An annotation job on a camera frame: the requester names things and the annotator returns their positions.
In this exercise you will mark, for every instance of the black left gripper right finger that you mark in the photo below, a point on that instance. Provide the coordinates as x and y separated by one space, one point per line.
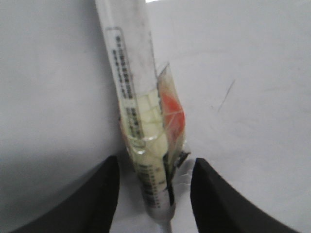
219 208

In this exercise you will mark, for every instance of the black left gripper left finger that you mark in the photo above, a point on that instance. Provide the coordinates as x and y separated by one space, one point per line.
80 206

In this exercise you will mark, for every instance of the white whiteboard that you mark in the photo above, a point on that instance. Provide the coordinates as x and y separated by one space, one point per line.
242 69

